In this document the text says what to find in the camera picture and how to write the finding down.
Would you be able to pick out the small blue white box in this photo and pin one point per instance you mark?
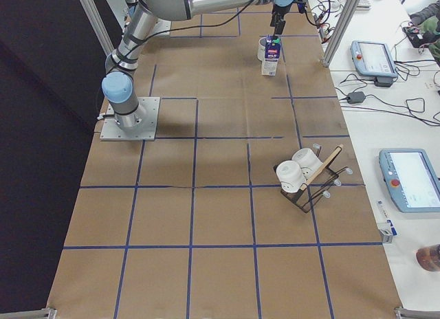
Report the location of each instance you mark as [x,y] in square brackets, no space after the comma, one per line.
[385,225]

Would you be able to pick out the black rack with white cups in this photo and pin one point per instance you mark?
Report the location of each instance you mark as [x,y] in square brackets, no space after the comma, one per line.
[318,185]

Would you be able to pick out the near teach pendant tablet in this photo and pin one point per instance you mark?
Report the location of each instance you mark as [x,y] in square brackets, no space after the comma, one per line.
[410,179]

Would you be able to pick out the brown paper table cover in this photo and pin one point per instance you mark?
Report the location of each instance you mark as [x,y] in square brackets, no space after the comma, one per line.
[193,224]

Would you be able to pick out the person in camouflage clothing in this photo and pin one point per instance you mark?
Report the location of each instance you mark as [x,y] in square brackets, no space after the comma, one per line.
[427,20]

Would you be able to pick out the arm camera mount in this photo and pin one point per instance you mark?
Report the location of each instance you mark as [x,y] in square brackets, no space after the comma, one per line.
[302,6]

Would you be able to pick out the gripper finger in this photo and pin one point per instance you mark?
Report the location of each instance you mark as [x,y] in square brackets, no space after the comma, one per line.
[279,26]

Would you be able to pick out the blue white milk carton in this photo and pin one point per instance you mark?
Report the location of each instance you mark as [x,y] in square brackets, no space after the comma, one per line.
[272,55]

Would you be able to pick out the far teach pendant tablet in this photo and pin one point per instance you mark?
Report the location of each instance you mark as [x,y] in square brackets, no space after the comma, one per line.
[373,59]

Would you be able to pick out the white cup on rack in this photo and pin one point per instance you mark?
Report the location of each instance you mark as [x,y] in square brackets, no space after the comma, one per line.
[308,161]
[290,176]

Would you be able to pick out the teach pendant tablet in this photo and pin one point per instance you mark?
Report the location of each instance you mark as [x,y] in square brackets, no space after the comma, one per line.
[373,59]
[410,179]

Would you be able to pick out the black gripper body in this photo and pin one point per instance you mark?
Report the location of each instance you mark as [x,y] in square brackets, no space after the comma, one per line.
[278,14]

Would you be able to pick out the near white cup on rack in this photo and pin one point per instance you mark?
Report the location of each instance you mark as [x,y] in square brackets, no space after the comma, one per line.
[290,176]

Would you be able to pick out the brown glass bottle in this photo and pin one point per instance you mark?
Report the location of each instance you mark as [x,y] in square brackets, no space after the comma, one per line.
[428,258]

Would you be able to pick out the aluminium profile post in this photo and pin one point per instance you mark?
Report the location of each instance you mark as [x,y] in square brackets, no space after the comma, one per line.
[338,33]

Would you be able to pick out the far white cup on rack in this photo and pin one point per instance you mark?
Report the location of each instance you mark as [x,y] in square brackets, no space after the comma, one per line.
[308,161]

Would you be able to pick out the black power brick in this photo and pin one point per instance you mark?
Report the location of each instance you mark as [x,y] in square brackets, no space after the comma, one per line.
[355,97]

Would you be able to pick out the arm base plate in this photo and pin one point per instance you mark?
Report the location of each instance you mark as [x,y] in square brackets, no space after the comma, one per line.
[140,125]

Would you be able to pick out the white mug grey inside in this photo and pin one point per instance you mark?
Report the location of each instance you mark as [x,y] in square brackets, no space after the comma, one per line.
[261,48]

